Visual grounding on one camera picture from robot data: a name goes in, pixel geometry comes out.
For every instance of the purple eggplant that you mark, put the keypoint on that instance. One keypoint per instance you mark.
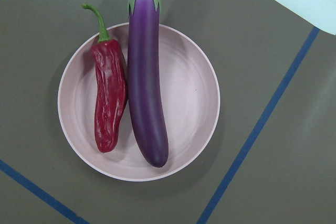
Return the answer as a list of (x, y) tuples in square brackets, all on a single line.
[(144, 81)]

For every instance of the red chili pepper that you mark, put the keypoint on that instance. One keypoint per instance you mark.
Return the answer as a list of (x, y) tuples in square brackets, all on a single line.
[(111, 81)]

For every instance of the pink round plate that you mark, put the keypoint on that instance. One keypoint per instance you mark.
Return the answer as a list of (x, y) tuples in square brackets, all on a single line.
[(190, 100)]

